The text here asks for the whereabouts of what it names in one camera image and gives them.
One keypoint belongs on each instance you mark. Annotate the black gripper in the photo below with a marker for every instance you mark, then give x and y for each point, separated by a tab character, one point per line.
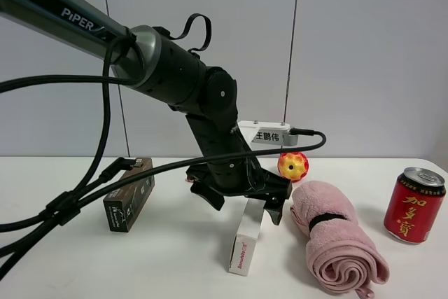
241	177

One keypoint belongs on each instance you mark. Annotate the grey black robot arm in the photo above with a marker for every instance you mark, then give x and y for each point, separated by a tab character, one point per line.
149	61

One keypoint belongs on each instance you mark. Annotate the white rectangular carton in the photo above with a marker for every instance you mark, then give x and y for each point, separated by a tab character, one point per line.
246	238

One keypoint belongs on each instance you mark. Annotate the dark green brown carton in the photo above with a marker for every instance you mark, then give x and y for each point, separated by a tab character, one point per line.
123	205

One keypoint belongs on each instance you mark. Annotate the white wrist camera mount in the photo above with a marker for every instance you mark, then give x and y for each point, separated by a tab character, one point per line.
277	134

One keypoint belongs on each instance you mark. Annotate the red drink can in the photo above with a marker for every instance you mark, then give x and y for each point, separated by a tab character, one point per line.
415	202

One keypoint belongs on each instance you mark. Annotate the red yellow dimpled ball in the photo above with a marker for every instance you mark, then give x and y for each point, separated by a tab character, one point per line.
293	166

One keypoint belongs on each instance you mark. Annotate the rolled pink towel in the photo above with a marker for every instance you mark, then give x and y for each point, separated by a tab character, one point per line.
339	253

